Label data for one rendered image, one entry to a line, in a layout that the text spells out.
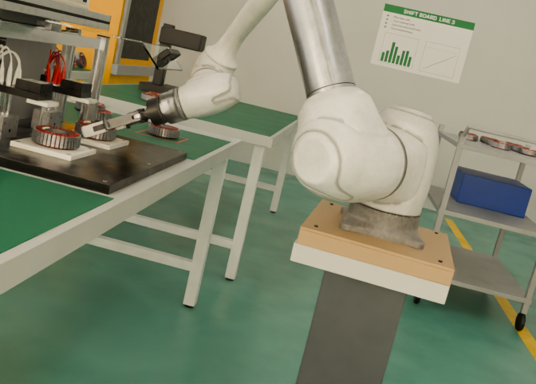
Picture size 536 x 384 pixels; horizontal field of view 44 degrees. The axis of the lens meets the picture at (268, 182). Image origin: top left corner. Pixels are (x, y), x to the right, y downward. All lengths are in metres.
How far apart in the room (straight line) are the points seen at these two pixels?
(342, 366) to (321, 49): 0.68
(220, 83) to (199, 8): 5.33
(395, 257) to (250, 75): 5.67
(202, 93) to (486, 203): 2.60
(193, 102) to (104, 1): 3.67
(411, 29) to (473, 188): 3.11
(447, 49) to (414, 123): 5.51
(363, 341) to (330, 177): 0.43
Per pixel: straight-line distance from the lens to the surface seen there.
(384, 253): 1.33
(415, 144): 1.37
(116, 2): 5.33
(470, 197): 4.03
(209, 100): 1.73
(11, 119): 1.71
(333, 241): 1.33
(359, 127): 1.22
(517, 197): 4.08
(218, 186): 2.73
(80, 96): 1.86
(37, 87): 1.64
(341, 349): 1.48
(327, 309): 1.45
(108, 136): 1.84
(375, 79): 6.82
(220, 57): 1.85
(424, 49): 6.86
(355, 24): 6.84
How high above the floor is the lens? 1.09
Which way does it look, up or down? 10 degrees down
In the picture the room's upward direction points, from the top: 13 degrees clockwise
